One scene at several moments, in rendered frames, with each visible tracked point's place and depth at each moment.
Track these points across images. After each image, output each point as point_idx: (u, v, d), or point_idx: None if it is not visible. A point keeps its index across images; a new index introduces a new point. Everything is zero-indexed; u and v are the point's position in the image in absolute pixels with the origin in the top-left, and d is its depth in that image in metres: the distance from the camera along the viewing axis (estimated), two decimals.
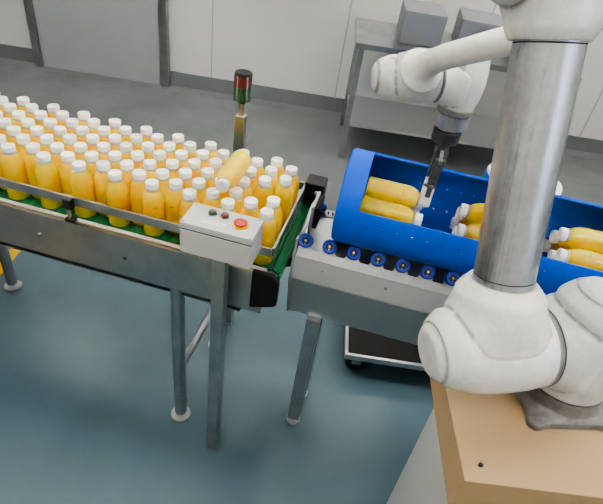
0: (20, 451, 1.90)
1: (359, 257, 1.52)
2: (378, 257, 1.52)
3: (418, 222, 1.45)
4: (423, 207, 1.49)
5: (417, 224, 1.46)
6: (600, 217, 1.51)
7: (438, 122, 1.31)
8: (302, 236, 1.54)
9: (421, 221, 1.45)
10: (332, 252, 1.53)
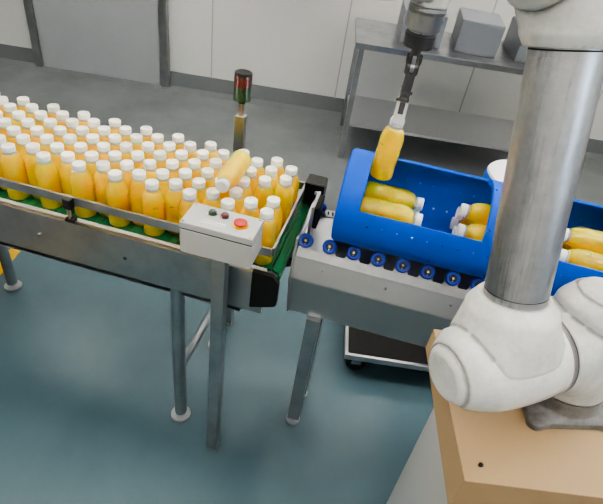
0: (20, 451, 1.90)
1: (359, 257, 1.52)
2: (378, 257, 1.52)
3: (418, 222, 1.45)
4: (403, 122, 1.36)
5: (417, 224, 1.46)
6: (600, 217, 1.51)
7: (409, 22, 1.20)
8: (302, 236, 1.54)
9: (421, 221, 1.45)
10: (332, 252, 1.53)
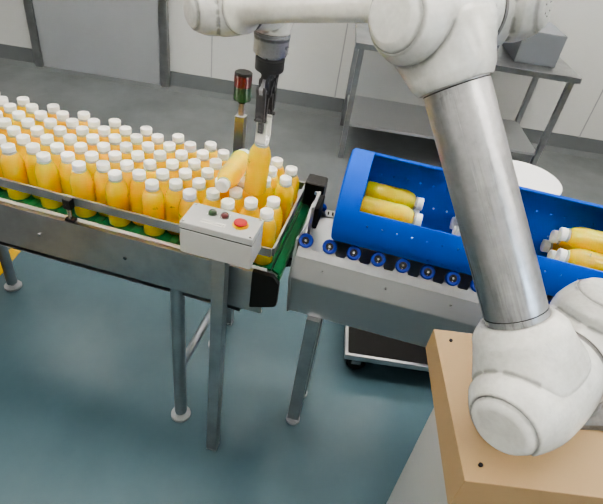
0: (20, 451, 1.90)
1: (359, 257, 1.52)
2: (378, 257, 1.52)
3: (418, 222, 1.45)
4: (266, 141, 1.41)
5: (417, 224, 1.46)
6: (600, 217, 1.51)
7: (255, 48, 1.25)
8: (302, 236, 1.54)
9: (421, 221, 1.45)
10: (332, 252, 1.53)
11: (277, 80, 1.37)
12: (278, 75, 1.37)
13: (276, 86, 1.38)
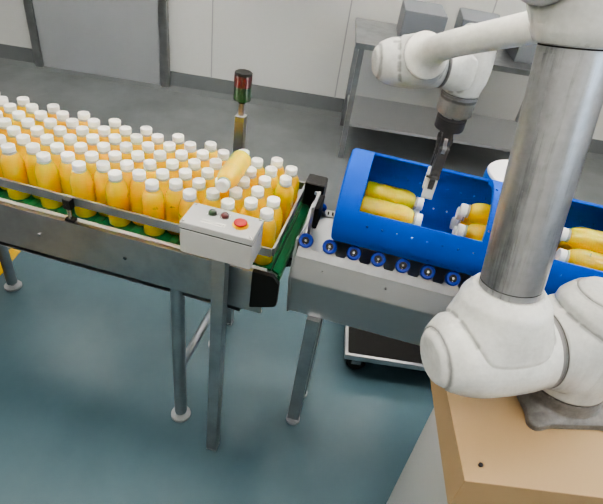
0: (20, 451, 1.90)
1: (359, 257, 1.52)
2: (378, 257, 1.52)
3: (418, 222, 1.45)
4: (261, 192, 1.52)
5: (417, 224, 1.46)
6: (600, 217, 1.51)
7: (442, 108, 1.25)
8: (302, 236, 1.54)
9: (421, 221, 1.45)
10: (332, 252, 1.53)
11: None
12: None
13: None
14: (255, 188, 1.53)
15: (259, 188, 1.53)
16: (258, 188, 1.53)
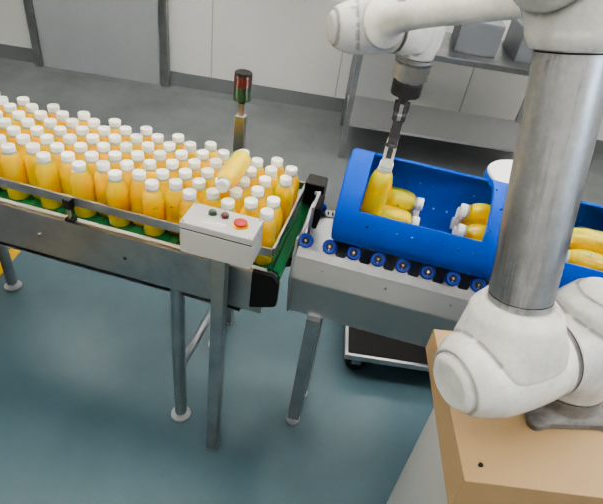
0: (20, 451, 1.90)
1: (359, 257, 1.52)
2: (378, 257, 1.52)
3: (383, 167, 1.38)
4: (261, 192, 1.52)
5: (386, 168, 1.38)
6: (600, 217, 1.51)
7: (396, 73, 1.22)
8: (302, 236, 1.54)
9: None
10: (332, 252, 1.53)
11: None
12: None
13: None
14: (255, 188, 1.53)
15: (259, 188, 1.53)
16: (258, 188, 1.53)
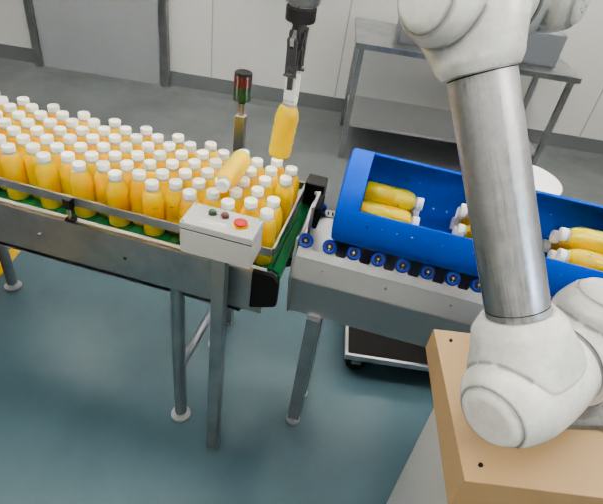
0: (20, 451, 1.90)
1: (359, 257, 1.52)
2: (378, 257, 1.52)
3: None
4: (261, 192, 1.52)
5: (289, 102, 1.36)
6: (600, 217, 1.51)
7: None
8: (302, 236, 1.54)
9: None
10: (332, 252, 1.53)
11: (307, 34, 1.32)
12: (308, 29, 1.31)
13: (306, 40, 1.32)
14: (255, 188, 1.53)
15: (259, 188, 1.53)
16: (258, 188, 1.53)
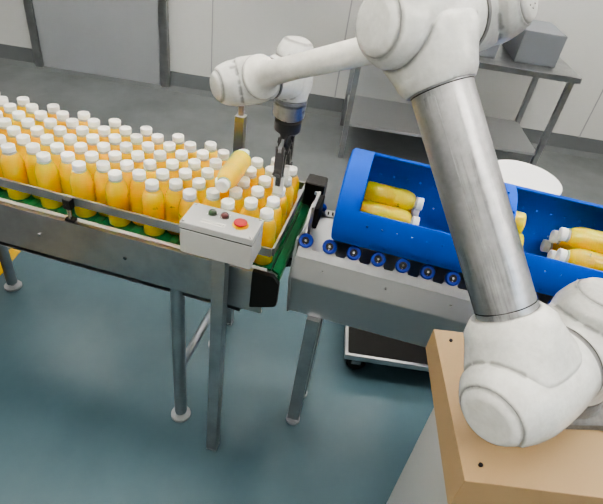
0: (20, 451, 1.90)
1: (359, 257, 1.52)
2: (378, 257, 1.52)
3: None
4: (261, 192, 1.52)
5: None
6: (600, 217, 1.51)
7: (274, 112, 1.37)
8: (302, 236, 1.54)
9: None
10: (332, 252, 1.53)
11: (294, 135, 1.49)
12: None
13: (293, 141, 1.50)
14: (255, 188, 1.53)
15: (259, 188, 1.53)
16: (258, 188, 1.53)
